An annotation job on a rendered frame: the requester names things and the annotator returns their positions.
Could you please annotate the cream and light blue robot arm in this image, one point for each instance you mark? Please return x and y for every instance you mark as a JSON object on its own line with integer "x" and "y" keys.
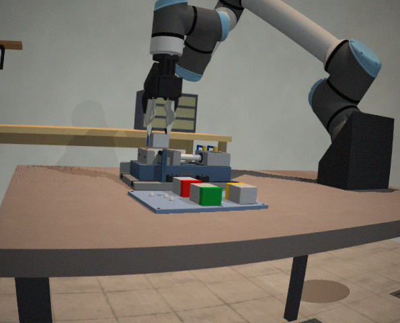
{"x": 352, "y": 65}

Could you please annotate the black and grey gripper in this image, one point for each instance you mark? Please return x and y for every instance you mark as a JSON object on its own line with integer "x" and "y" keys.
{"x": 166, "y": 87}

